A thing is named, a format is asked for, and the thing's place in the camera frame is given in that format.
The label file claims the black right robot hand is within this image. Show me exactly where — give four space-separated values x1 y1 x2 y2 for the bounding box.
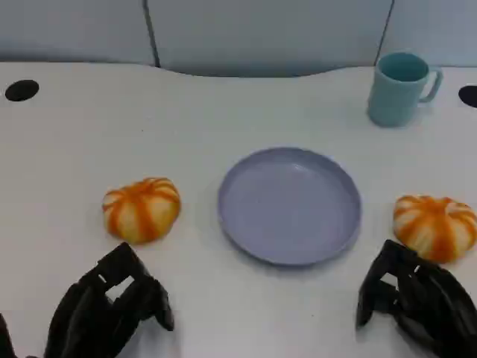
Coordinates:
356 239 477 358

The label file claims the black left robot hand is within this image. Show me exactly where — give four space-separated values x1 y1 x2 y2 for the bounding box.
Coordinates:
43 242 175 358

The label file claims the orange white toy bread roll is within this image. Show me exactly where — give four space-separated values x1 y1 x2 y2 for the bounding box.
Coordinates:
101 177 182 245
393 194 477 264

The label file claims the lilac plate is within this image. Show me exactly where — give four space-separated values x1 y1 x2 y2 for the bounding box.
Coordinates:
217 146 363 268

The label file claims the pale green mug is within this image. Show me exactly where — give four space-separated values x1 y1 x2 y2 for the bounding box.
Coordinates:
367 51 444 128

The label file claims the black round table grommet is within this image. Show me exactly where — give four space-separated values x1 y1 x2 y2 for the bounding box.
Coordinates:
4 79 40 102
458 84 477 107

